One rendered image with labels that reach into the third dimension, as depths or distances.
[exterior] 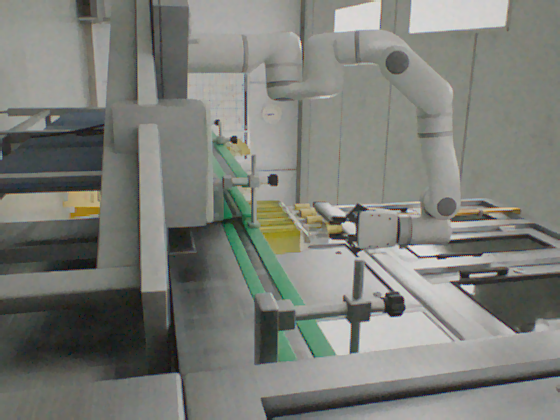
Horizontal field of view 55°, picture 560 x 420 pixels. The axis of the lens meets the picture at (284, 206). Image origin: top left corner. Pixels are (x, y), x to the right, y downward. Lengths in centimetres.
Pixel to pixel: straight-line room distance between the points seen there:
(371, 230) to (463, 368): 99
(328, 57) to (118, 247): 76
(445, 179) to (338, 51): 40
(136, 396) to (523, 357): 26
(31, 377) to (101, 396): 77
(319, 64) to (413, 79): 24
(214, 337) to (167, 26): 64
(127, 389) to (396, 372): 17
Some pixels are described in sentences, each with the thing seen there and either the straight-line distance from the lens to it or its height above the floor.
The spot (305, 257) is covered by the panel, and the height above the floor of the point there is 114.
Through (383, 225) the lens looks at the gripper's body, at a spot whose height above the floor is 129.
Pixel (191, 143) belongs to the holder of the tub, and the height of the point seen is 80.
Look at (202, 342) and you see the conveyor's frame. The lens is 73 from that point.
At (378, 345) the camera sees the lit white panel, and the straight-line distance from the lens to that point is 110.
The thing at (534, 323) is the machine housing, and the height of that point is 159.
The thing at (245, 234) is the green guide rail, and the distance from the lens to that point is 119.
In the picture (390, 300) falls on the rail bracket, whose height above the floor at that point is 99.
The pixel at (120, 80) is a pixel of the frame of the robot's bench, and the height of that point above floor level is 68.
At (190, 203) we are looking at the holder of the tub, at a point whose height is 80.
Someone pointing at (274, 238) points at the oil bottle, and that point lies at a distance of 124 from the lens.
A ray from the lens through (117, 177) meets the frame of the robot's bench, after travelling 92.
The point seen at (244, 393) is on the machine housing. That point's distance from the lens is 35.
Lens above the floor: 74
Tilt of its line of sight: 13 degrees up
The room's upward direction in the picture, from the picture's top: 87 degrees clockwise
